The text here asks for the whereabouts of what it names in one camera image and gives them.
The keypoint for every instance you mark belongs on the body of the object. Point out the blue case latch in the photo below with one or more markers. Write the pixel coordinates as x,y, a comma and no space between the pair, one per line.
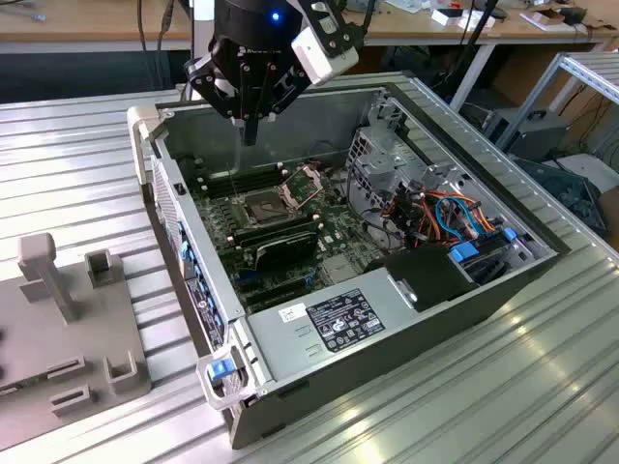
220,371

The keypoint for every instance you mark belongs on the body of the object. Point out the small black device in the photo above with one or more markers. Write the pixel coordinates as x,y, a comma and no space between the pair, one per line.
575,15

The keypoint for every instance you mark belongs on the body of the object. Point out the silver drive cage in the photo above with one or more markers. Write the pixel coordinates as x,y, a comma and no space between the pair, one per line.
382,166

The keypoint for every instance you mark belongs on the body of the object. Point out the silver chipset heatsink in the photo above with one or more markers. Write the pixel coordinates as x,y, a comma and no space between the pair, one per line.
338,269

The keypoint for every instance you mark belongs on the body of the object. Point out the blue disk carrier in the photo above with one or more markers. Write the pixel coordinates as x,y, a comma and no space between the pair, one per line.
463,253
509,235

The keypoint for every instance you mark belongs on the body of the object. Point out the open cardboard box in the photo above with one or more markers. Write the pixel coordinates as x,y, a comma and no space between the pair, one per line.
541,20

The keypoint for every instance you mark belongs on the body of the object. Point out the black expansion slot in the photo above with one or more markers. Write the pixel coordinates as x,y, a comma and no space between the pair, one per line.
275,287
280,299

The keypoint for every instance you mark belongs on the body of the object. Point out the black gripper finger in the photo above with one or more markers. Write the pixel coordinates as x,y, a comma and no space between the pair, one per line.
290,89
208,77

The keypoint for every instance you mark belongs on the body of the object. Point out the black graphics card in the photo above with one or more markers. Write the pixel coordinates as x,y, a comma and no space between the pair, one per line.
285,253

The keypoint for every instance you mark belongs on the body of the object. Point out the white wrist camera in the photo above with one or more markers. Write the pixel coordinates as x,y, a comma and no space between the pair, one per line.
319,58

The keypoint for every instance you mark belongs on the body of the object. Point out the black stand pole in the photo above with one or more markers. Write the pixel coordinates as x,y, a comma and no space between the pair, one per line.
479,24

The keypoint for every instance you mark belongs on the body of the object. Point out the dark teal panel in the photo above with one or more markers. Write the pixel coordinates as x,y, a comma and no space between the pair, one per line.
551,179

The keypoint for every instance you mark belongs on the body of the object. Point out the grey parts rack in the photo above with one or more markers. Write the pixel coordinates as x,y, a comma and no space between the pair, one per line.
97,328

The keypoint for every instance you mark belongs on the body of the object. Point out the blue expansion slot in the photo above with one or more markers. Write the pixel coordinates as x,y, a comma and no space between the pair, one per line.
248,276

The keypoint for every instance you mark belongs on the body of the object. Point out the white box with red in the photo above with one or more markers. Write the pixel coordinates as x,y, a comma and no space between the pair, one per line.
445,18

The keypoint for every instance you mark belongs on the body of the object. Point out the green motherboard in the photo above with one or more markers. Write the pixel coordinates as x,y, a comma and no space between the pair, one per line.
338,232

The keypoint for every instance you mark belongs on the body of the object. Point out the black camera bracket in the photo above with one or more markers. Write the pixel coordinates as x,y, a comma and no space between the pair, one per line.
350,36

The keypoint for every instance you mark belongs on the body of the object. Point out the CPU socket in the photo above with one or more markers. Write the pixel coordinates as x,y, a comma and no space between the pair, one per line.
263,208

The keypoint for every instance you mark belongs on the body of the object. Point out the grey equipment box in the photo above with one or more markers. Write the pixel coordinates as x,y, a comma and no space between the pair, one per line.
539,137

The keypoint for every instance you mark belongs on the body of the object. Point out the silver power supply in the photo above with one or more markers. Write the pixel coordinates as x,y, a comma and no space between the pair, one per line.
285,348

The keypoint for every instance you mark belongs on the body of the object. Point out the wooden desk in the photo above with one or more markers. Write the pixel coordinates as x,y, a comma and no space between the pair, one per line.
97,24

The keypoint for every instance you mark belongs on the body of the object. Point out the grey open PC case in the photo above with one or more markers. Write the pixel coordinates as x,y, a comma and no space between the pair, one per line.
387,372

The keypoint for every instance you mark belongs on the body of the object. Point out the black plastic shroud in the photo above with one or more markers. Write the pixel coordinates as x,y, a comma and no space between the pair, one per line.
425,278

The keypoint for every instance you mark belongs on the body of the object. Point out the brown cardboard box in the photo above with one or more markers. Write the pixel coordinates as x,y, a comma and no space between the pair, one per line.
610,212

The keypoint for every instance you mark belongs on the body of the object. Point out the aluminium profile frame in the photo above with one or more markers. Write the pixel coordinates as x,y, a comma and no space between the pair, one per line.
587,67

